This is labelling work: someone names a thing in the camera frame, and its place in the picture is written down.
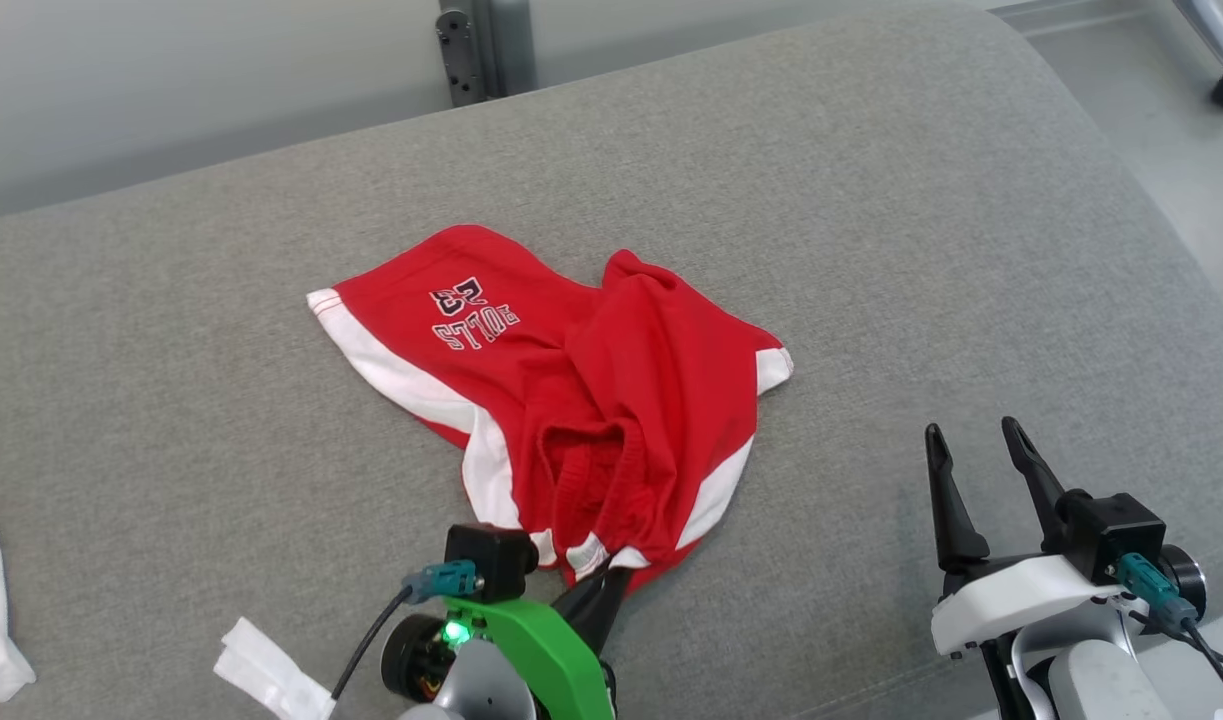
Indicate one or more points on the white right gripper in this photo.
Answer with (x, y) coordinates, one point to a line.
(1011, 600)

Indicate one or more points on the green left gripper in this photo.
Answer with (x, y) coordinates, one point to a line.
(551, 655)

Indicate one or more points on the red Bulls shorts white trim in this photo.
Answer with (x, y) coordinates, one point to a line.
(661, 380)

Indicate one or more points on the white tape label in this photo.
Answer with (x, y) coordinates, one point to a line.
(261, 665)

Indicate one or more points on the grey metal base bar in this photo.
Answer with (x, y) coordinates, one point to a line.
(1071, 15)

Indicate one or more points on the grey metal stand leg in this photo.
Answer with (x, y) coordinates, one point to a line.
(1216, 30)

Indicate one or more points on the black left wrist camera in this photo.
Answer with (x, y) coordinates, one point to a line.
(486, 555)

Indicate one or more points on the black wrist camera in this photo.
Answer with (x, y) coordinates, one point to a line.
(486, 555)
(1116, 535)

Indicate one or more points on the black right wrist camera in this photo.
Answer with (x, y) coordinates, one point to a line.
(1116, 535)

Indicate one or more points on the teal left camera connector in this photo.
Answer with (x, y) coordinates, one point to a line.
(441, 580)

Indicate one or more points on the teal camera connector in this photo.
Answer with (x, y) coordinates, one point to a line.
(1156, 590)
(441, 580)

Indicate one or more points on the teal right camera connector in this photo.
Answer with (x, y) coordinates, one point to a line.
(1156, 590)

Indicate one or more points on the dark grey metal bracket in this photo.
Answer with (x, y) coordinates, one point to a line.
(461, 55)

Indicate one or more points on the grey metal post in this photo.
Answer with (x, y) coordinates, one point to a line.
(509, 45)

